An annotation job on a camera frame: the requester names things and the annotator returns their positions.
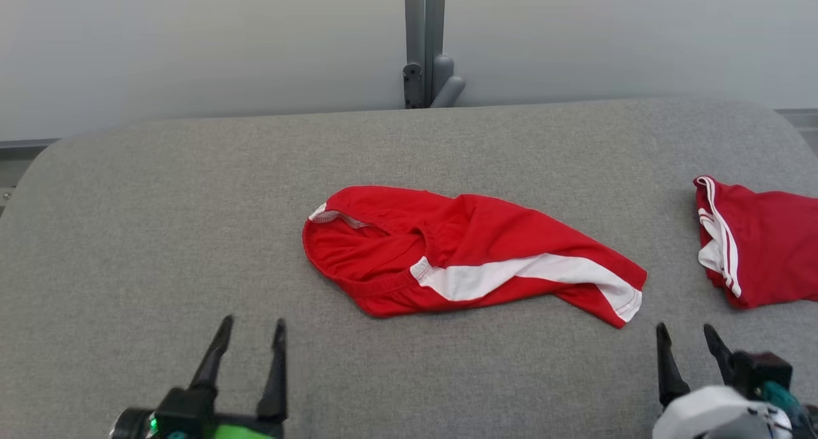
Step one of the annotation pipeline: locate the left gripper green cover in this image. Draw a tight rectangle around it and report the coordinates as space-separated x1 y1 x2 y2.
112 315 289 439

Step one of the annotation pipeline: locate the grey rounded post foot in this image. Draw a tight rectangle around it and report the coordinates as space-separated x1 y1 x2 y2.
432 54 467 109

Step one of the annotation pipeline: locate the dark grey post bracket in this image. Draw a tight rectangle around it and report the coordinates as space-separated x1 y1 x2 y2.
403 63 424 109

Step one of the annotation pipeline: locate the red basketball jersey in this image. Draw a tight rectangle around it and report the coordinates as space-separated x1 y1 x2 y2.
693 175 818 310

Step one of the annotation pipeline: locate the teal right camera cable plug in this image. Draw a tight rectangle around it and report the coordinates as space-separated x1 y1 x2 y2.
762 381 803 424

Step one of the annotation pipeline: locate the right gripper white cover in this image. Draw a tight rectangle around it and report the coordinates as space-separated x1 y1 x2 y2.
653 322 793 439

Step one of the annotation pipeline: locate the grey partition post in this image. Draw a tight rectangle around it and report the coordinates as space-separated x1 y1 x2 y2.
404 0 447 109

